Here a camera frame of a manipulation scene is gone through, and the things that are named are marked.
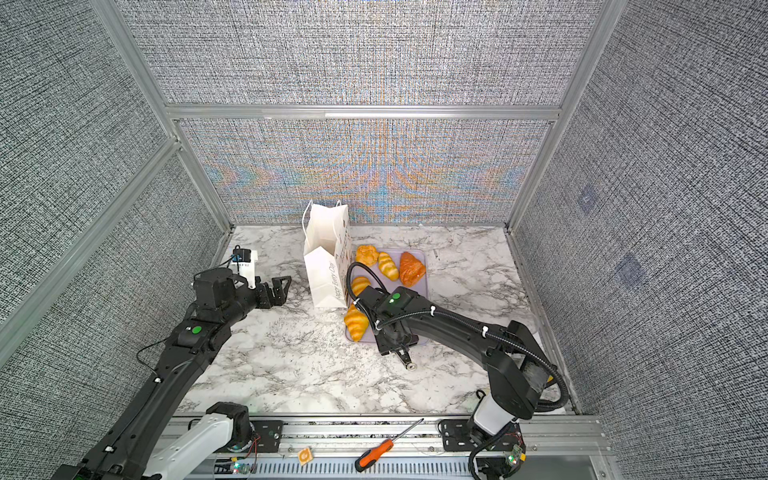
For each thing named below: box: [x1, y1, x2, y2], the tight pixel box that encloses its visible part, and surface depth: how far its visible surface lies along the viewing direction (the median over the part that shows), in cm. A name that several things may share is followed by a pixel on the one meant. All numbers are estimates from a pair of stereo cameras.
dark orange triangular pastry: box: [399, 251, 426, 287], surface depth 105 cm
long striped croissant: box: [344, 303, 370, 342], surface depth 90 cm
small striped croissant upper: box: [378, 252, 399, 281], surface depth 105 cm
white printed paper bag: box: [302, 199, 353, 308], surface depth 89 cm
